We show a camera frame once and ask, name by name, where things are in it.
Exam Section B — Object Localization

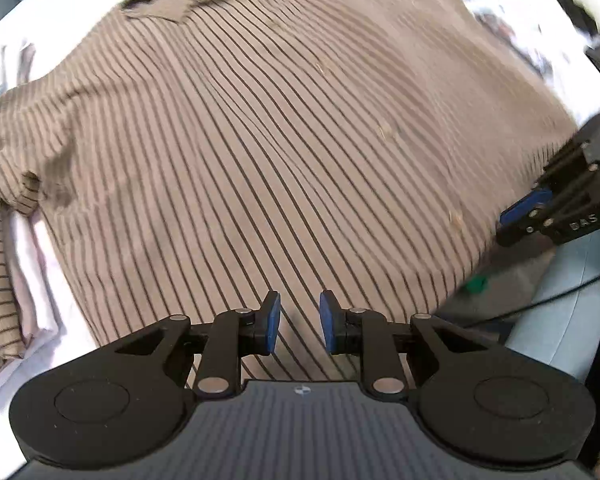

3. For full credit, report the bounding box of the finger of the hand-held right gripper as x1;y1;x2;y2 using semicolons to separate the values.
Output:
495;195;600;249
499;110;600;229

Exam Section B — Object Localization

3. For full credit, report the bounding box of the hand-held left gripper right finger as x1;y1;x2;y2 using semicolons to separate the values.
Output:
319;290;488;402

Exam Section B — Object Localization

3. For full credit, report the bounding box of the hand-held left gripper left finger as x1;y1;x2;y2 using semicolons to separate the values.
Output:
107;290;282;402

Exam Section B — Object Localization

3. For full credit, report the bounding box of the brown striped shirt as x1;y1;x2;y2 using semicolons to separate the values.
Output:
0;0;581;386

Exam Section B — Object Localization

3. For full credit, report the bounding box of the white crumpled garment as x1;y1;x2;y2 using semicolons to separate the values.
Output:
430;0;600;131

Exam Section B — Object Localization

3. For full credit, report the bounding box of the light blue cloth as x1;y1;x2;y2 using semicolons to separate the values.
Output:
507;237;600;367

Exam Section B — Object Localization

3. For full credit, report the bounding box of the bed with pink-dotted sheet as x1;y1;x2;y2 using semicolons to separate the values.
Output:
0;0;600;480

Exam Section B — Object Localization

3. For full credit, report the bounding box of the black cable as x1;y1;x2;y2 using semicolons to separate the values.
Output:
460;265;600;329

